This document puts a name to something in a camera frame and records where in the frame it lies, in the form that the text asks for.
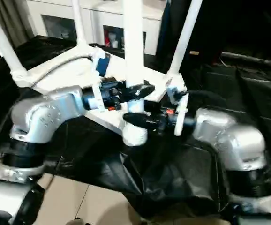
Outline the black metal rail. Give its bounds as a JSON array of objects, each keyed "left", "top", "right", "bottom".
[{"left": 220, "top": 52, "right": 271, "bottom": 67}]

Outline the white glass-door cabinet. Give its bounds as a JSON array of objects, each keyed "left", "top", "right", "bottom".
[{"left": 25, "top": 0, "right": 167, "bottom": 55}]

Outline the grey curtain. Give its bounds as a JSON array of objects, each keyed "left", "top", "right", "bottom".
[{"left": 0, "top": 0, "right": 29, "bottom": 47}]

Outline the white table top frame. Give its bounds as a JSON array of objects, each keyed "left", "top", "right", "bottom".
[{"left": 11, "top": 45, "right": 184, "bottom": 142}]

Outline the black work mat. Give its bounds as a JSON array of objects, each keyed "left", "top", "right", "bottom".
[{"left": 0, "top": 35, "right": 271, "bottom": 221}]

